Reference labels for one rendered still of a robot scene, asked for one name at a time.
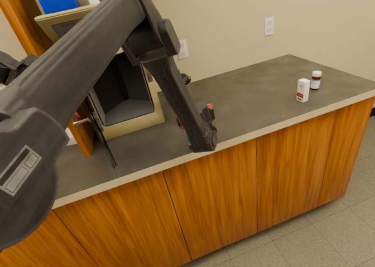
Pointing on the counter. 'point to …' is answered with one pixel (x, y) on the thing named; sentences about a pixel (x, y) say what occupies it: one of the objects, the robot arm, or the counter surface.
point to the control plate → (60, 28)
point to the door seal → (99, 129)
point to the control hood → (46, 22)
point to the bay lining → (119, 85)
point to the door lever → (78, 120)
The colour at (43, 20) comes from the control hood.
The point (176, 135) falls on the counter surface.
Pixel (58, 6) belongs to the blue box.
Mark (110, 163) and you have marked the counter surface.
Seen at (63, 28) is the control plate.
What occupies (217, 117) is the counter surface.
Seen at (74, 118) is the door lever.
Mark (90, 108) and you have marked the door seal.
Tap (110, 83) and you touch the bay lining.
